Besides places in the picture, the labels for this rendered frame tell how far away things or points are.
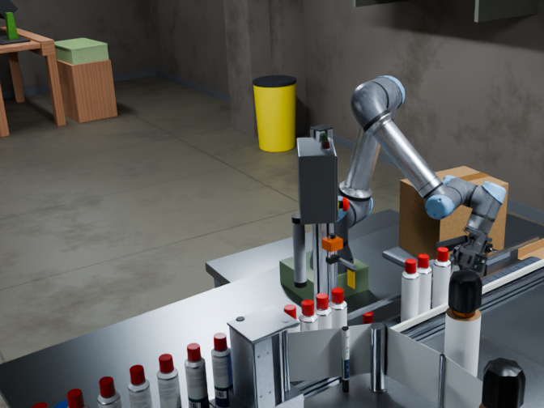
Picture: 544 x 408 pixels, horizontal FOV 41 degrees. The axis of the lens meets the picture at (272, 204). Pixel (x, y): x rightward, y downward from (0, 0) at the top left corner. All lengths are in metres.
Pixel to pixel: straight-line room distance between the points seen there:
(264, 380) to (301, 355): 0.18
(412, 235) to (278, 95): 4.09
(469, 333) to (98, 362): 1.08
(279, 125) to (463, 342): 4.98
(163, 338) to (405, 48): 4.19
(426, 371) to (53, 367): 1.09
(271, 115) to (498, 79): 2.23
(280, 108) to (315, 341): 4.95
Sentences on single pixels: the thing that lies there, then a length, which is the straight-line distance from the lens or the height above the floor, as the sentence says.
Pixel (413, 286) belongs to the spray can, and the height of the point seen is 1.01.
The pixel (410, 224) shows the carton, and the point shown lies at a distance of 2.75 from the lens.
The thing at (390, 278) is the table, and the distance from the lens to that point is 2.65.
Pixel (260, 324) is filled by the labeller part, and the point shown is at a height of 1.14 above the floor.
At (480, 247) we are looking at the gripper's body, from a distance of 2.32.
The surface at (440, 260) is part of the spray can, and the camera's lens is 2.28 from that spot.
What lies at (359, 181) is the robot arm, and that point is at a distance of 2.50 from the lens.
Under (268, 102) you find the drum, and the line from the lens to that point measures 6.71.
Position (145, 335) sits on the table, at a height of 0.83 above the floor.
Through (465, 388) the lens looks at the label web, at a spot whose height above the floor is 1.02.
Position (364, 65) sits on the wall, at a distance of 6.54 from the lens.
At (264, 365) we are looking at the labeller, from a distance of 1.76.
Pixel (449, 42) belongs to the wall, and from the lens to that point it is 5.73.
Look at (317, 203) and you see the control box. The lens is 1.91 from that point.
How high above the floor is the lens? 2.04
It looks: 21 degrees down
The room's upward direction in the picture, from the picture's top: 3 degrees counter-clockwise
